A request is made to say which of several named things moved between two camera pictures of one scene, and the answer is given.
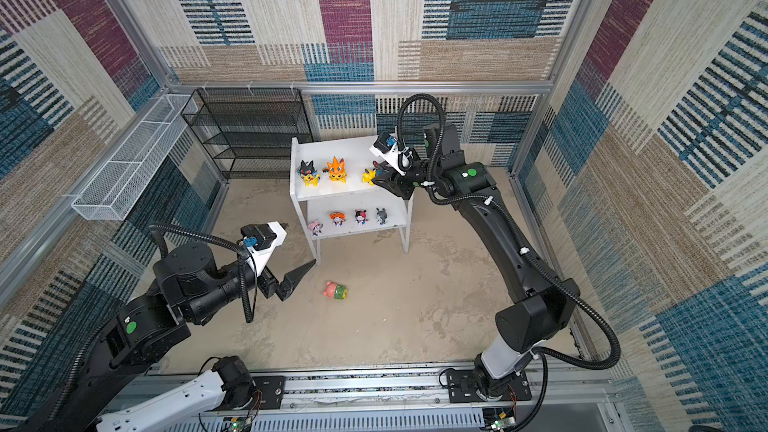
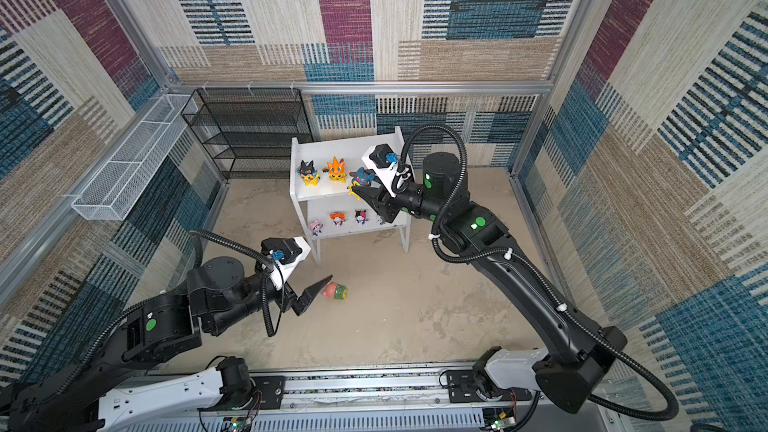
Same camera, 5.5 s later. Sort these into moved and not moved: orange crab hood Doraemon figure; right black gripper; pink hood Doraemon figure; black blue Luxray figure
Moved: right black gripper
Not moved: orange crab hood Doraemon figure; black blue Luxray figure; pink hood Doraemon figure
